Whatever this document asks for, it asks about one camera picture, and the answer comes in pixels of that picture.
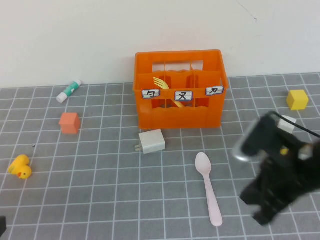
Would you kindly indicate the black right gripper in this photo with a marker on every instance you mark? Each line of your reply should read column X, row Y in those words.
column 282, row 175

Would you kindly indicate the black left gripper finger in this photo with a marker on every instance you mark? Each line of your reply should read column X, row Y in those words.
column 2, row 225

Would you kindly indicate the pink plastic spoon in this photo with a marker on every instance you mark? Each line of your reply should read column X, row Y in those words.
column 203, row 165

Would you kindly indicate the yellow plastic fork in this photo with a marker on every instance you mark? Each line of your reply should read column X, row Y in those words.
column 162, row 83

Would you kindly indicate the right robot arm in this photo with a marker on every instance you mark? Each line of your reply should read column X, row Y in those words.
column 313, row 175

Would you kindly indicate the orange plastic cutlery holder crate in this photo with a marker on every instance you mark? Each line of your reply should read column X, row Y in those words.
column 180, row 120

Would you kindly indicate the yellow rubber duck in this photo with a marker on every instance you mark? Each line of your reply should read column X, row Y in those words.
column 21, row 167

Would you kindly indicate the grey grid tablecloth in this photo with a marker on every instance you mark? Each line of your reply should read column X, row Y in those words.
column 75, row 200

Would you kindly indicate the white cube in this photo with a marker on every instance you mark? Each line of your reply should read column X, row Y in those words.
column 288, row 128

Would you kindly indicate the salmon pink cube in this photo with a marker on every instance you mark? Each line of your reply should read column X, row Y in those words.
column 70, row 125

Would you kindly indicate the paper label with knife character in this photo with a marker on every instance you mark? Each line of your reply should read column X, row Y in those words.
column 214, row 91

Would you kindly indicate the white power adapter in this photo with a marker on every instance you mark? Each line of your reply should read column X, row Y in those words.
column 152, row 142

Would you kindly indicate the paper label with fork character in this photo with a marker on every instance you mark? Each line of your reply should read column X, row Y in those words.
column 183, row 96

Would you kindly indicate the green and white glue stick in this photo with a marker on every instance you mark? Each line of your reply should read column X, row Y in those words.
column 68, row 91

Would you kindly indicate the paper label with spoon character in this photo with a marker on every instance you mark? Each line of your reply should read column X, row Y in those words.
column 150, row 94

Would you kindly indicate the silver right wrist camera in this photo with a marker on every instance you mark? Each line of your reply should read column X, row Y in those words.
column 260, row 140

